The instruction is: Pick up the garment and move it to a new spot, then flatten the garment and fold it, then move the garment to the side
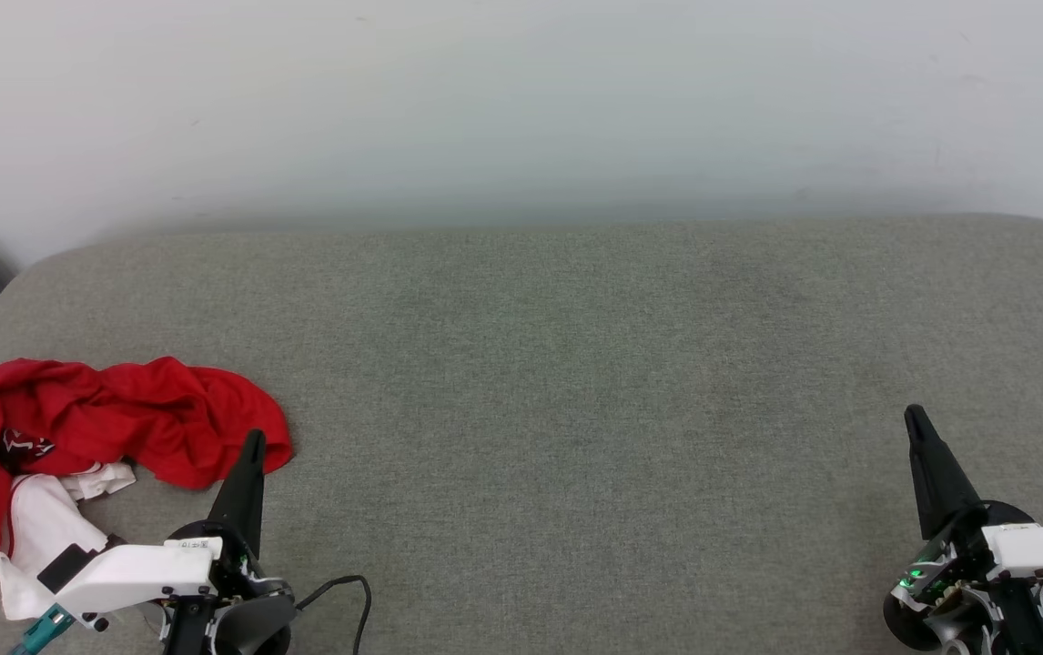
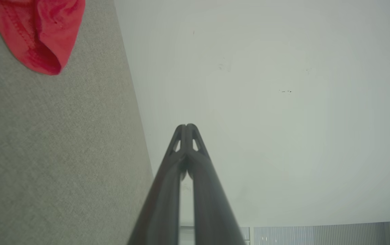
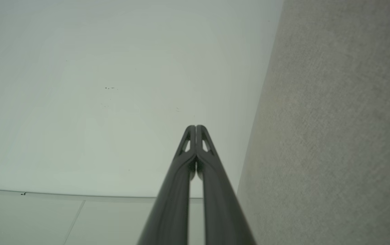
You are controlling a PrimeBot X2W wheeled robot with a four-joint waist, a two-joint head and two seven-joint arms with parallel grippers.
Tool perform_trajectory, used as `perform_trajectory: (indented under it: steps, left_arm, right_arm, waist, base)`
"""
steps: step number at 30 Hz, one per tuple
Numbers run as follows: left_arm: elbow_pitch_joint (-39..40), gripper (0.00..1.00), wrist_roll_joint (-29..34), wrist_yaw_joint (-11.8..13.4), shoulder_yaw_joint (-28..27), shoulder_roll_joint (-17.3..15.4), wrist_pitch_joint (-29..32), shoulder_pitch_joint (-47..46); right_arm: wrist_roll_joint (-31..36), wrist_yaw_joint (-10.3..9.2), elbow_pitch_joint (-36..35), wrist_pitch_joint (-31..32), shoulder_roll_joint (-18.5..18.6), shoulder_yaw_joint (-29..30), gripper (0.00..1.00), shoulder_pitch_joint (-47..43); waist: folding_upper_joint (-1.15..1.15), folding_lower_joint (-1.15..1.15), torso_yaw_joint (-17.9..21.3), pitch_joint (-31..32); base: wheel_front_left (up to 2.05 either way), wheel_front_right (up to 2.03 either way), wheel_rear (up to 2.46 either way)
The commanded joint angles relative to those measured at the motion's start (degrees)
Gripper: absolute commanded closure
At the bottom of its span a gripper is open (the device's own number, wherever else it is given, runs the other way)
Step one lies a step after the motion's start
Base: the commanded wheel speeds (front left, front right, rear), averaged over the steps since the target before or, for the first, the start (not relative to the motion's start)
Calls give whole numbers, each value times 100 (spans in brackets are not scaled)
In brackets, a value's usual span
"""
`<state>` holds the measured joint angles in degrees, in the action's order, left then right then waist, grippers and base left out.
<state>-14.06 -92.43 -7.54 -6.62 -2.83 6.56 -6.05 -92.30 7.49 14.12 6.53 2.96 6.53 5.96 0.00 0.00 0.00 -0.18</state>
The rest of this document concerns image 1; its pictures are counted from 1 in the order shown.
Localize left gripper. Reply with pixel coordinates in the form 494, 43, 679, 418
160, 429, 297, 655

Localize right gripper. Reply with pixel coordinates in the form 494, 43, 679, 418
883, 405, 1043, 655

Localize red and white basketball jersey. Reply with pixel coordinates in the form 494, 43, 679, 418
0, 357, 295, 621

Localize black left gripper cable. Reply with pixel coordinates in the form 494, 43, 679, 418
294, 575, 373, 655

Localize teal camera cable connector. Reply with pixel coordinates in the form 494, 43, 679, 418
10, 605, 76, 655

